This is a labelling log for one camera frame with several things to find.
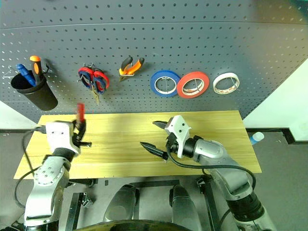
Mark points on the black cup holder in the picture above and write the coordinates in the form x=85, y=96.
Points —
x=41, y=96

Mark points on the black curved rim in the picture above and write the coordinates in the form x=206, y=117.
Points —
x=134, y=226

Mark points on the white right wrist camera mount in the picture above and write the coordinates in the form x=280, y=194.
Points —
x=180, y=130

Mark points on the red tape roll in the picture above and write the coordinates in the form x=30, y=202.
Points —
x=180, y=89

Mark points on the white tape roll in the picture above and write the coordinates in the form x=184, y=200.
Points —
x=225, y=75

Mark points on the blue tape roll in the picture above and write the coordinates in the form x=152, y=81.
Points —
x=153, y=85

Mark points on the orange black pliers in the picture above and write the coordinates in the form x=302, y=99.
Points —
x=133, y=67

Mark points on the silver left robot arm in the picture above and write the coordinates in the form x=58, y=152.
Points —
x=45, y=178

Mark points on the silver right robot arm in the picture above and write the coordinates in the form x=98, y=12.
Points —
x=228, y=173

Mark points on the blue capped plastic bottle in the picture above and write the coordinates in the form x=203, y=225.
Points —
x=257, y=138

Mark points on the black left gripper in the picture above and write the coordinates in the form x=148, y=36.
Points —
x=76, y=140

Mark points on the metal scissors hook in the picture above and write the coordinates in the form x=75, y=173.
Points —
x=89, y=65

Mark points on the black metal table frame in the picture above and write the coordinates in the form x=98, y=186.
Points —
x=73, y=211

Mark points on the dark grey pegboard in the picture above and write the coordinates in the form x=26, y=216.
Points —
x=154, y=36

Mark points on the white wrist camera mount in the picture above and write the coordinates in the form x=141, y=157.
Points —
x=180, y=130
x=60, y=137

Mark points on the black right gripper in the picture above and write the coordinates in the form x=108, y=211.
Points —
x=171, y=144

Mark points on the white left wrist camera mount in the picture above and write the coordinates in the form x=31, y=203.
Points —
x=60, y=137

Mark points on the small metal bracket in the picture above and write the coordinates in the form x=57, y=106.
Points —
x=87, y=200

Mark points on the grey rounded shell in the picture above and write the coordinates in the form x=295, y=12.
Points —
x=185, y=207
x=121, y=204

